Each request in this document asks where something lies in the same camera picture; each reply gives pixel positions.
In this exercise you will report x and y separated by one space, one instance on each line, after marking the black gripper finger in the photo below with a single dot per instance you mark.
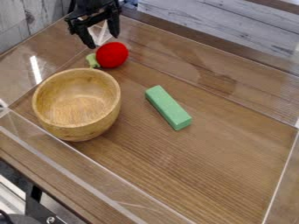
113 22
81 30

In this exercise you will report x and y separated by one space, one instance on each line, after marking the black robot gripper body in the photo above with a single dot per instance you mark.
88 12

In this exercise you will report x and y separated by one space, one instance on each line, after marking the red plush strawberry toy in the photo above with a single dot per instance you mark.
109 56

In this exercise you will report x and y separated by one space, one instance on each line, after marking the wooden bowl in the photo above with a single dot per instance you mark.
76 103

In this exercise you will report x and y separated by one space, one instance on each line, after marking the green rectangular block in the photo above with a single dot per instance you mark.
167 106

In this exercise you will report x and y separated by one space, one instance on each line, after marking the black table leg clamp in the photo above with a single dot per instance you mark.
36 210

